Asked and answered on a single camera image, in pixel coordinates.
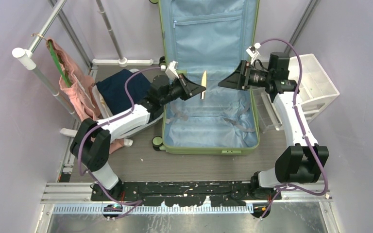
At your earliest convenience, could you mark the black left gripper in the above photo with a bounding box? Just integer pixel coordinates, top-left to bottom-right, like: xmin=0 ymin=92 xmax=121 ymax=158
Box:
xmin=161 ymin=73 xmax=206 ymax=106

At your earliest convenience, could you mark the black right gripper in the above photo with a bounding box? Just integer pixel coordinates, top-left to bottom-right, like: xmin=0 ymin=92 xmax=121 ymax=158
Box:
xmin=219 ymin=60 xmax=272 ymax=91

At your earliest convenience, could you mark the green ribbed hard-shell suitcase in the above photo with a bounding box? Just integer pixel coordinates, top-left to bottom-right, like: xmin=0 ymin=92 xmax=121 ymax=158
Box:
xmin=158 ymin=0 xmax=259 ymax=155

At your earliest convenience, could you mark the white plastic drawer organizer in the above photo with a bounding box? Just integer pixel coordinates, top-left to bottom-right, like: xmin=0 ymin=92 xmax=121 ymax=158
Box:
xmin=252 ymin=53 xmax=339 ymax=133

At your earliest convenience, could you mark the navy blue garment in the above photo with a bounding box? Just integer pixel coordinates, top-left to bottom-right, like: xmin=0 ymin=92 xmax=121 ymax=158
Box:
xmin=96 ymin=69 xmax=151 ymax=115

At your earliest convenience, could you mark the white perforated plastic basket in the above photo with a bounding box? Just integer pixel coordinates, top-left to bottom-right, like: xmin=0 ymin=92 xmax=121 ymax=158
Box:
xmin=92 ymin=69 xmax=163 ymax=152

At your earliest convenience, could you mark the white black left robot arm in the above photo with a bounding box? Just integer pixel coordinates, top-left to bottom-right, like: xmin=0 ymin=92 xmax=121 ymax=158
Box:
xmin=69 ymin=74 xmax=206 ymax=200

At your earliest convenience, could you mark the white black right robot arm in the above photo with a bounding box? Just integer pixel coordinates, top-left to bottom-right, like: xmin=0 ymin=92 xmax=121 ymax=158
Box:
xmin=218 ymin=52 xmax=329 ymax=200

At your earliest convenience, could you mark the pink cloth garment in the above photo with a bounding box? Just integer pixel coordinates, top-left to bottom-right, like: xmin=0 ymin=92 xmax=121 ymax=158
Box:
xmin=46 ymin=38 xmax=124 ymax=154

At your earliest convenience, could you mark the green clothes hanger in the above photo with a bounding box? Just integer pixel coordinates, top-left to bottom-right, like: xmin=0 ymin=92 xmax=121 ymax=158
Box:
xmin=47 ymin=40 xmax=72 ymax=87

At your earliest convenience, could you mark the white and silver clothes rack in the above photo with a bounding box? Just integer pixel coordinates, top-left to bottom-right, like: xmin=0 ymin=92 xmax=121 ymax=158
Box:
xmin=12 ymin=0 xmax=155 ymax=139

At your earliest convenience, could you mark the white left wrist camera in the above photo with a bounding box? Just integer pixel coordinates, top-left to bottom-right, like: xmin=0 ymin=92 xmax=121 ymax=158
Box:
xmin=159 ymin=61 xmax=179 ymax=81

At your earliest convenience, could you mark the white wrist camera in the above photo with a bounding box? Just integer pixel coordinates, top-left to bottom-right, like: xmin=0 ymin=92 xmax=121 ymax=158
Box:
xmin=246 ymin=42 xmax=261 ymax=65
xmin=159 ymin=61 xmax=179 ymax=81

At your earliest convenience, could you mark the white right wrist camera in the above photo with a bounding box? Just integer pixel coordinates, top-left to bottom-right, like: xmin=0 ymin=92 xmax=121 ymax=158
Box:
xmin=246 ymin=42 xmax=261 ymax=65

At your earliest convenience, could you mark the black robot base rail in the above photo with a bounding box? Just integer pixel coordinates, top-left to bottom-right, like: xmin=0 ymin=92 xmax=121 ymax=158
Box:
xmin=90 ymin=180 xmax=281 ymax=218

